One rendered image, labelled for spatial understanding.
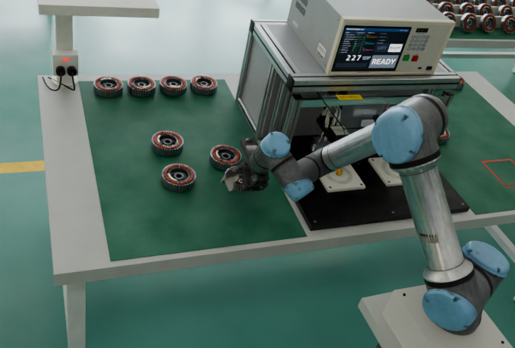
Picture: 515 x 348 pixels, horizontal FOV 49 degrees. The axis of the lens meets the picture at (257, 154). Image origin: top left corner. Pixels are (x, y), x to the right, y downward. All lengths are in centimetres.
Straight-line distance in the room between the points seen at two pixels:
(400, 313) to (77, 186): 104
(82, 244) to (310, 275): 134
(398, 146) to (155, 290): 154
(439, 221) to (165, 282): 152
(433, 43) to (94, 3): 114
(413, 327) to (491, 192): 91
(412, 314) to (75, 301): 96
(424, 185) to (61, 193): 109
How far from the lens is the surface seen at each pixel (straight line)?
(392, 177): 212
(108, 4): 190
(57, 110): 219
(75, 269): 163
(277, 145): 151
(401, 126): 124
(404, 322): 162
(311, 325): 256
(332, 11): 190
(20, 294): 254
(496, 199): 232
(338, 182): 200
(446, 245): 135
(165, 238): 170
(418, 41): 203
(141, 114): 218
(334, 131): 200
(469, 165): 244
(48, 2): 189
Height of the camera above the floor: 199
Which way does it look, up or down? 37 degrees down
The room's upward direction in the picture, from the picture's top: 13 degrees clockwise
